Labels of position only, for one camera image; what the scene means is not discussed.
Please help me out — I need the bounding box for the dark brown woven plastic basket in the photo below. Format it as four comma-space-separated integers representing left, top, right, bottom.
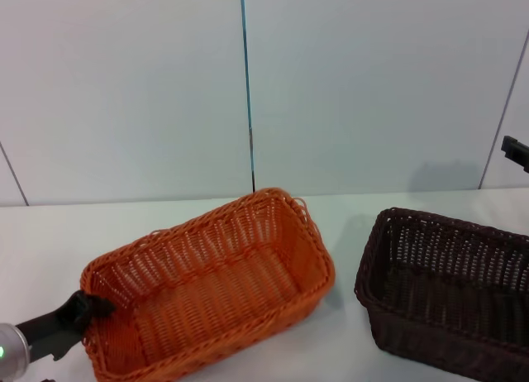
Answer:
353, 207, 529, 382

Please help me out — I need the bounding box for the blue wall seam strip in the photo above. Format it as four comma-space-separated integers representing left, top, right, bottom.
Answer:
239, 0, 258, 193

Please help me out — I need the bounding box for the orange woven plastic basket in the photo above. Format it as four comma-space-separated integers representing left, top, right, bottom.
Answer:
79, 187, 336, 382

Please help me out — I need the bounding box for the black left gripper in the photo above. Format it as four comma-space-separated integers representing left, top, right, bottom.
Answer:
14, 289, 117, 363

